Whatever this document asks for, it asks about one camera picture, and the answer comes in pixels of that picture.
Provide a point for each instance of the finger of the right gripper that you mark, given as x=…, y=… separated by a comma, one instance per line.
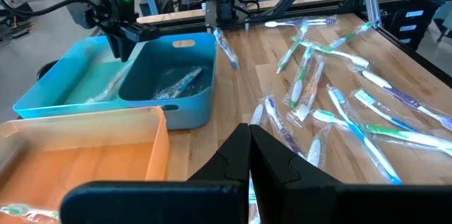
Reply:
x=114, y=44
x=127, y=47

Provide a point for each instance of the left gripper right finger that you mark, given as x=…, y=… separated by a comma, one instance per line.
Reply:
x=353, y=206

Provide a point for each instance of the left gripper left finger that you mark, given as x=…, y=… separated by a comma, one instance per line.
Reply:
x=159, y=203

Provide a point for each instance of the blue toothbrush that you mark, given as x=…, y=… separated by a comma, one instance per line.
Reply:
x=356, y=135
x=381, y=111
x=226, y=47
x=183, y=82

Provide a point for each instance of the purple toothbrush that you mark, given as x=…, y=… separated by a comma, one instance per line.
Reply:
x=300, y=22
x=282, y=128
x=406, y=100

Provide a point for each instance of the light turquoise plastic bin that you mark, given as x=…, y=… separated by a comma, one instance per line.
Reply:
x=46, y=86

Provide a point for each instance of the orange plastic bin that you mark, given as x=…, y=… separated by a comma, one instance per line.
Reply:
x=88, y=153

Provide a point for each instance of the small dark teal bin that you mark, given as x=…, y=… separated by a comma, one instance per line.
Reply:
x=187, y=111

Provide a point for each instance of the black drawer cabinet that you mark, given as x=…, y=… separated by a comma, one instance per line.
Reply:
x=413, y=15

